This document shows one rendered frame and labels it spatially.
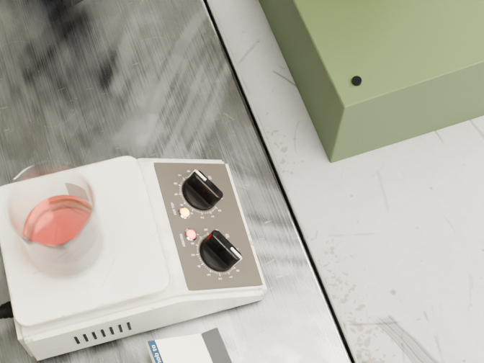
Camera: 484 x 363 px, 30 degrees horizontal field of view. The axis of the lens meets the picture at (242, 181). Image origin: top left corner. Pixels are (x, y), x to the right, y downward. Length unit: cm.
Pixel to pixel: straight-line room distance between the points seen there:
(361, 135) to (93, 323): 28
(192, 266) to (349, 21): 25
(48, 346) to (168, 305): 10
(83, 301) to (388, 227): 28
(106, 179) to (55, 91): 17
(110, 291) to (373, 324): 23
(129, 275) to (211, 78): 25
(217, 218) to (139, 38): 23
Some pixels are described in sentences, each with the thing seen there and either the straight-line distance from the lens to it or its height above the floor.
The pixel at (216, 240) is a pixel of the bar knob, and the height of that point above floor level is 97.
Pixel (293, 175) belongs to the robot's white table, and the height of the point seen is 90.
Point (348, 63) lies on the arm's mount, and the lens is 77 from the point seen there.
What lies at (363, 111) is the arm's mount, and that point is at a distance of 77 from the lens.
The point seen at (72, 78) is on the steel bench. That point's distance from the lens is 88.
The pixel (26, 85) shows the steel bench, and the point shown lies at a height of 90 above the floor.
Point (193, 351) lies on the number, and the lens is 75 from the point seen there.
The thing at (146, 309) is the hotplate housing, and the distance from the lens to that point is 71.
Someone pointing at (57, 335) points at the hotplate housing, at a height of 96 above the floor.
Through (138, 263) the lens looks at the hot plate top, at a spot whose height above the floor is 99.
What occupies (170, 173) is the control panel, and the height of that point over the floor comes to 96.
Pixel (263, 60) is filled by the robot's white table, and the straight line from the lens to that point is 88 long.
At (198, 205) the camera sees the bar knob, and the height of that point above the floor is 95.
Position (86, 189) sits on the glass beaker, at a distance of 66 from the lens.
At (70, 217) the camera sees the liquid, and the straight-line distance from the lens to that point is 69.
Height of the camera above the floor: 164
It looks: 65 degrees down
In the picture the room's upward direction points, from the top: 3 degrees clockwise
